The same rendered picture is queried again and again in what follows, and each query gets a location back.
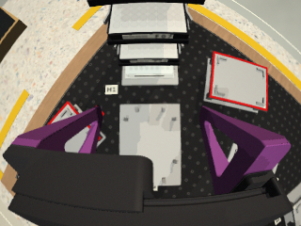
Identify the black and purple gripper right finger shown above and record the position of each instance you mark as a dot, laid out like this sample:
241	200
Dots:
258	149

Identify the white microplate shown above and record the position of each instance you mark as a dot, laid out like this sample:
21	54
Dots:
149	72

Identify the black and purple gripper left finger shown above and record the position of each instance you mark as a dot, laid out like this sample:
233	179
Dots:
54	135

